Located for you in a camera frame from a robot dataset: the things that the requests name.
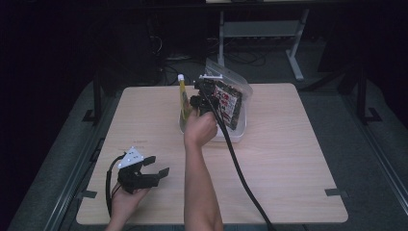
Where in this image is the person's right hand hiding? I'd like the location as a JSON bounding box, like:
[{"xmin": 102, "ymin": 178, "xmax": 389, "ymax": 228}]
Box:
[{"xmin": 183, "ymin": 109, "xmax": 219, "ymax": 149}]

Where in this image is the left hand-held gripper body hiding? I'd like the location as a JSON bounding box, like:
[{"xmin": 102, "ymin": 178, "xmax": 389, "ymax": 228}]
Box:
[{"xmin": 116, "ymin": 146, "xmax": 162, "ymax": 195}]

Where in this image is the left hand-held gripper black cable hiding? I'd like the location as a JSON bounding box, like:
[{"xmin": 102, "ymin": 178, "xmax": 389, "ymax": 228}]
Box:
[{"xmin": 105, "ymin": 153, "xmax": 126, "ymax": 219}]

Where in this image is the black metal stand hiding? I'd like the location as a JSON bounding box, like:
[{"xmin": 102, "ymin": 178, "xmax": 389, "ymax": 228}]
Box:
[
  {"xmin": 82, "ymin": 71, "xmax": 104, "ymax": 124},
  {"xmin": 355, "ymin": 64, "xmax": 383, "ymax": 124}
]

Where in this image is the yellow green spouted pouch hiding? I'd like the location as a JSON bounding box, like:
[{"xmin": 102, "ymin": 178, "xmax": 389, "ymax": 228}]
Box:
[{"xmin": 177, "ymin": 74, "xmax": 193, "ymax": 124}]

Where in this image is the clear bag of dried seaweed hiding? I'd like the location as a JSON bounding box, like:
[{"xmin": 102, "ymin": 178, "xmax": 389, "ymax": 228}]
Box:
[{"xmin": 205, "ymin": 57, "xmax": 254, "ymax": 131}]

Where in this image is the white plastic rack container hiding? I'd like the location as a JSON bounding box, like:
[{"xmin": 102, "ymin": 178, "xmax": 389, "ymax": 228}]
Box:
[{"xmin": 178, "ymin": 95, "xmax": 248, "ymax": 143}]

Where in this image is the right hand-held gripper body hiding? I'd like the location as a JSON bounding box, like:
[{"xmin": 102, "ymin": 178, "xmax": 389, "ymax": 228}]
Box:
[{"xmin": 189, "ymin": 73, "xmax": 224, "ymax": 117}]

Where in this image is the person's left hand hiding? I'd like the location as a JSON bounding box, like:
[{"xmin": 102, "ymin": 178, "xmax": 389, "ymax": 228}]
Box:
[{"xmin": 110, "ymin": 185, "xmax": 151, "ymax": 224}]

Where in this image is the right hand-held gripper black cable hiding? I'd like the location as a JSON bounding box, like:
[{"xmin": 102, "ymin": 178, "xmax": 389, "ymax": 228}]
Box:
[{"xmin": 198, "ymin": 90, "xmax": 277, "ymax": 231}]

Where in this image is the white metal desk frame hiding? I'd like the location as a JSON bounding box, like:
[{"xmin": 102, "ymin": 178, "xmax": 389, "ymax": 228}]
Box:
[{"xmin": 217, "ymin": 9, "xmax": 311, "ymax": 82}]

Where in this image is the hand-held gripper black cable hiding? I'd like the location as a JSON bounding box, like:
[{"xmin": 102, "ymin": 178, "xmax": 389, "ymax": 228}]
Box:
[
  {"xmin": 198, "ymin": 90, "xmax": 277, "ymax": 231},
  {"xmin": 105, "ymin": 153, "xmax": 126, "ymax": 219}
]

